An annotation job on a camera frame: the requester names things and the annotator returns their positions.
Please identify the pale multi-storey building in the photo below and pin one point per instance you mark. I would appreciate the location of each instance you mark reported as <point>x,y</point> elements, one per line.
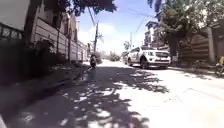
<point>13,11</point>

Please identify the pale slatted boundary wall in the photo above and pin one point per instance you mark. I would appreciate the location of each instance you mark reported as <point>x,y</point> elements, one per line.
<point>50,35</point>

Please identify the grey concrete road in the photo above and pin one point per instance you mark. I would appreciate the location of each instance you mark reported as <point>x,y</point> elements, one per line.
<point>150,106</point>

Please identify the motorcycle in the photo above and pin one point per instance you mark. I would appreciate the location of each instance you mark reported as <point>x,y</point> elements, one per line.
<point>92,64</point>

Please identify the grey concrete pavement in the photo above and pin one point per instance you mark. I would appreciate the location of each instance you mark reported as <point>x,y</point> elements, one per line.
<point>40,86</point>

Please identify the white tall building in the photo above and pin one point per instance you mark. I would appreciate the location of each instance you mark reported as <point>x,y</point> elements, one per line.
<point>151,33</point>

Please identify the dark bush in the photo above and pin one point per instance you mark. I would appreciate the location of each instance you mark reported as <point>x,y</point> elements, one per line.
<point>46,53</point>

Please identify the person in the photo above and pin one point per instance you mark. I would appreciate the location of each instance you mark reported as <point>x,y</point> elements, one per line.
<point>92,57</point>

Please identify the white car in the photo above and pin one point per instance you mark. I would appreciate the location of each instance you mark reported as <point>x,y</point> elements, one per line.
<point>150,56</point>

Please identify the overhanging leafy tree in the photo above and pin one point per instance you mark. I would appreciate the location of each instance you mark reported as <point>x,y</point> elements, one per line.
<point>83,5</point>

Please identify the brown slatted wall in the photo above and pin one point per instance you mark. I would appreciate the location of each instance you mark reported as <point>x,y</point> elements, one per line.
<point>200,46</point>

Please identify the dark utility pole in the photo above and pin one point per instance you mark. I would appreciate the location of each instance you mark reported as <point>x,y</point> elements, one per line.
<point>96,40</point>

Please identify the large roadside tree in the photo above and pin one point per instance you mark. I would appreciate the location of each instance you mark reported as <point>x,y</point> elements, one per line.
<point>176,20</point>

